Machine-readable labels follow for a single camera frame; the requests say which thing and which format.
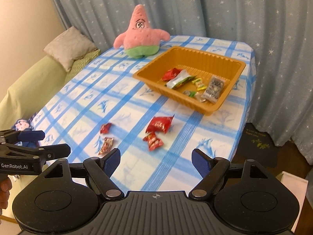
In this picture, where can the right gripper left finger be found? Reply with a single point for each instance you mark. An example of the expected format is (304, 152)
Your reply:
(99, 171)

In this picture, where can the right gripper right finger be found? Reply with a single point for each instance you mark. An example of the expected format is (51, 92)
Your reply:
(212, 172)

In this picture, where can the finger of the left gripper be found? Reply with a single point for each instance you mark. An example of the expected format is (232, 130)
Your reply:
(14, 136)
(50, 152)

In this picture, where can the red patterned candy packet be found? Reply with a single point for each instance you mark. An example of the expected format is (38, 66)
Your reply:
(106, 146)

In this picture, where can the small dark red candy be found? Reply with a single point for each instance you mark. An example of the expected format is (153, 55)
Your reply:
(105, 128)

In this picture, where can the small red candy packet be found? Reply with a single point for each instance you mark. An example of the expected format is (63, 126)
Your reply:
(153, 141)

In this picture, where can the large red snack packet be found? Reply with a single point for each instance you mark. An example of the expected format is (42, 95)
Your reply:
(159, 124)

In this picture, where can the green brown candy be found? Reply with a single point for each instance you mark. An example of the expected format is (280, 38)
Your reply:
(195, 95)

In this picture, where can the grey black snack packet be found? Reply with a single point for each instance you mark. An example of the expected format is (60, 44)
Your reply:
(214, 89)

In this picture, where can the yellow green candy packet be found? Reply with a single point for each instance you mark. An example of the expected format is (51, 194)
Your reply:
(199, 84)

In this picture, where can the green white long packet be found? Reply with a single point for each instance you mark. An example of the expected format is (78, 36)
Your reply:
(182, 78)

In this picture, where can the person left hand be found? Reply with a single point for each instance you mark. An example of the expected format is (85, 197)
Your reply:
(6, 186)

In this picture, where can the green sofa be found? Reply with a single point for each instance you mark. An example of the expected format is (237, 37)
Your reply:
(31, 91)

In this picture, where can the dark floor mat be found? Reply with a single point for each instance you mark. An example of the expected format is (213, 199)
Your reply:
(256, 145)

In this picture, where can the blue checked tablecloth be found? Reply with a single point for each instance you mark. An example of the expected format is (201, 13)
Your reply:
(106, 92)

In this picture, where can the white box on floor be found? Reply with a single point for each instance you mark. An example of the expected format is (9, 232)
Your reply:
(298, 186)

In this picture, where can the green zigzag cushion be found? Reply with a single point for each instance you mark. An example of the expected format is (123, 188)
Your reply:
(80, 64)

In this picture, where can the beige cushion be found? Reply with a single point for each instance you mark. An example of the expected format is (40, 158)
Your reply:
(68, 47)

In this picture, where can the pink starfish plush toy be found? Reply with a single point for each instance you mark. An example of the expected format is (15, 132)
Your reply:
(140, 39)

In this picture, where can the grey star curtain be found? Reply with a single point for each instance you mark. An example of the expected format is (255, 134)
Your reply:
(279, 32)

